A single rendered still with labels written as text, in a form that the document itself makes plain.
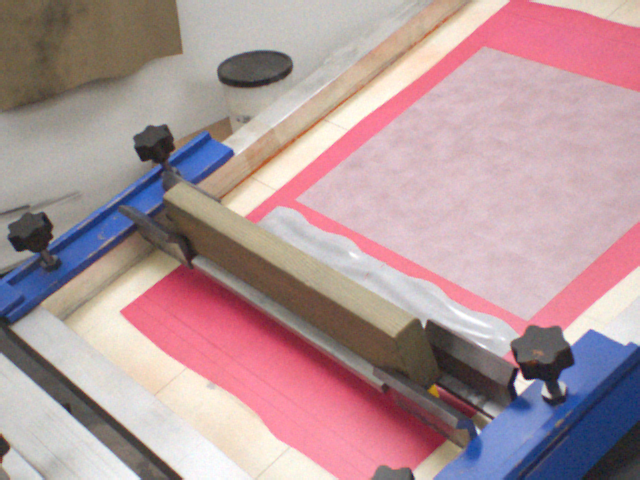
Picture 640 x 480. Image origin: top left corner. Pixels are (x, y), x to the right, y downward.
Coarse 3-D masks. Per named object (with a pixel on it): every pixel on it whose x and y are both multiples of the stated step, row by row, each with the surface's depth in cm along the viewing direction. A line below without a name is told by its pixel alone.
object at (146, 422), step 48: (432, 0) 147; (384, 48) 145; (288, 96) 142; (336, 96) 143; (240, 144) 138; (288, 144) 141; (144, 240) 133; (96, 288) 131; (48, 336) 123; (624, 336) 99; (96, 384) 115; (144, 432) 108; (192, 432) 106
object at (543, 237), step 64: (576, 128) 126; (512, 192) 122; (576, 192) 119; (448, 256) 118; (512, 256) 115; (576, 256) 113; (512, 320) 109; (256, 384) 113; (320, 384) 111; (320, 448) 105; (384, 448) 103
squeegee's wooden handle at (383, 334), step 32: (192, 192) 121; (192, 224) 120; (224, 224) 115; (256, 224) 114; (224, 256) 118; (256, 256) 111; (288, 256) 109; (256, 288) 117; (288, 288) 109; (320, 288) 104; (352, 288) 103; (320, 320) 108; (352, 320) 102; (384, 320) 99; (416, 320) 98; (384, 352) 101; (416, 352) 99; (416, 384) 101
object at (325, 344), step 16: (208, 272) 122; (224, 272) 121; (240, 288) 118; (256, 304) 116; (272, 304) 115; (288, 320) 112; (304, 320) 112; (304, 336) 110; (320, 336) 109; (336, 352) 107; (352, 352) 107; (352, 368) 105; (368, 368) 105; (384, 384) 103
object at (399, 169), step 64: (512, 0) 148; (448, 64) 143; (512, 64) 138; (576, 64) 135; (384, 128) 137; (448, 128) 133; (512, 128) 130; (320, 192) 132; (384, 192) 129; (448, 192) 125; (384, 256) 121; (128, 320) 126; (192, 320) 123; (256, 320) 120
